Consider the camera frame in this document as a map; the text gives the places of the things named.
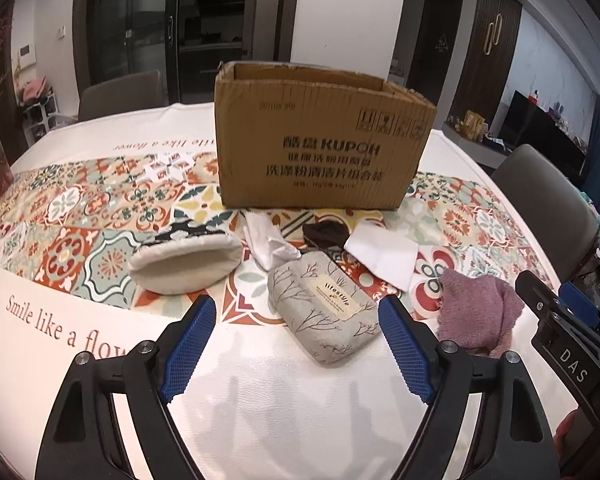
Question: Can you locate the right hand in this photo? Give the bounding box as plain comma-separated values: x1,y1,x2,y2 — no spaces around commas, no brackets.
554,408,593,463

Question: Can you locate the mauve towel cloth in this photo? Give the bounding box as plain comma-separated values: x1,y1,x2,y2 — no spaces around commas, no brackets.
437,269,524,359

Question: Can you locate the grey chair right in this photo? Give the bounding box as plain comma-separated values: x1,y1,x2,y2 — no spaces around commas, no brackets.
491,144,600,282

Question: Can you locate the grey chair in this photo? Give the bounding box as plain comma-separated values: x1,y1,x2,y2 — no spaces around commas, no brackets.
78,70,164,122
491,144,600,282

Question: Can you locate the white folded cloth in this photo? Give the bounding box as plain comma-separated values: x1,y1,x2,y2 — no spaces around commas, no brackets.
343,221,419,292

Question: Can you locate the white tv cabinet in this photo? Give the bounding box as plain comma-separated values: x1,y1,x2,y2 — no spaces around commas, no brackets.
442,124,507,174

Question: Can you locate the grey floral pouch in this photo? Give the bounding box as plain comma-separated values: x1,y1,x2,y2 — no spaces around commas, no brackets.
268,252,380,365

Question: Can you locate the dark brown cloth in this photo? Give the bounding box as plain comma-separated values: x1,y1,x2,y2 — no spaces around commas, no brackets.
302,220,350,250

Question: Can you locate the white sock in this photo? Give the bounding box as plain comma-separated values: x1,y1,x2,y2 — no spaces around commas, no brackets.
244,211,301,271

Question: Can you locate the brown cardboard box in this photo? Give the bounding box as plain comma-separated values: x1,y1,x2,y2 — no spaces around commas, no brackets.
214,62,437,210

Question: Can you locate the white shoe rack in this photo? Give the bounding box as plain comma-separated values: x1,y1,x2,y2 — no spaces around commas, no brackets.
23,89,60,145

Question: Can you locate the grey chair far left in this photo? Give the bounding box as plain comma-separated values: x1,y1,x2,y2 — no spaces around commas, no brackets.
78,70,164,122

